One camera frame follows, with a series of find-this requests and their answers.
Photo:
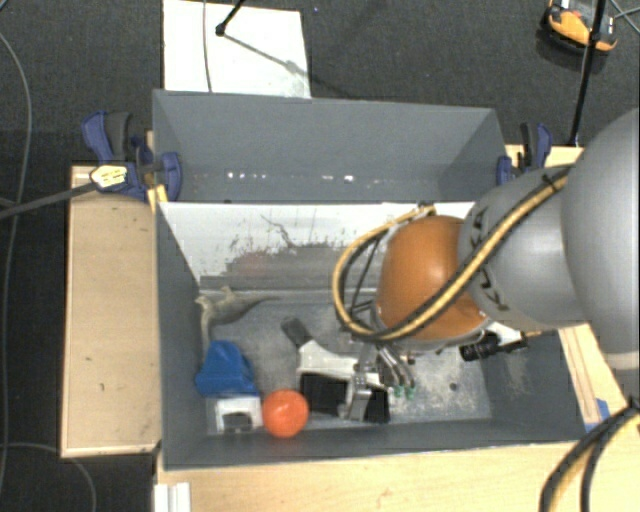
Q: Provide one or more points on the orange ball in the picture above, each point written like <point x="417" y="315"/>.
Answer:
<point x="285" y="413"/>

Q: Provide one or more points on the white and black small box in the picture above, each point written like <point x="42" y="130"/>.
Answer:
<point x="235" y="414"/>

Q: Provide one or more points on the blue crumpled cloth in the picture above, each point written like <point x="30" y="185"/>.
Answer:
<point x="225" y="370"/>

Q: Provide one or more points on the tan toy dinosaur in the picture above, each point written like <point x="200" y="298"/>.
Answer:
<point x="225" y="307"/>

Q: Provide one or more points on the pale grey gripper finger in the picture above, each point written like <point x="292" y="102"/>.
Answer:
<point x="360" y="400"/>

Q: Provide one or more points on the grey metal bin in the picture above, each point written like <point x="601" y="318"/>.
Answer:
<point x="310" y="150"/>

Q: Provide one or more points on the pale wood board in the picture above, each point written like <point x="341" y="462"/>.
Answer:
<point x="112" y="320"/>

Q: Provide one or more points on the black cylinder on white bracket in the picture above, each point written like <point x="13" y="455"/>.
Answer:
<point x="480" y="349"/>

